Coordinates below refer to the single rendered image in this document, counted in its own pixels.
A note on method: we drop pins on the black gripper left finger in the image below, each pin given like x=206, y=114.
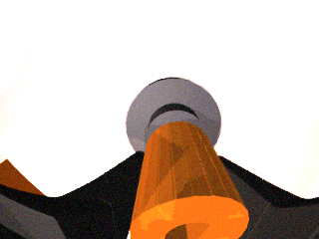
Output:
x=101, y=209

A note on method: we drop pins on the orange knob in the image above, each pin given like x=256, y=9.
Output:
x=184, y=191

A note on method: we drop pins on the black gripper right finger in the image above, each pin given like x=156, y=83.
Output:
x=274, y=213

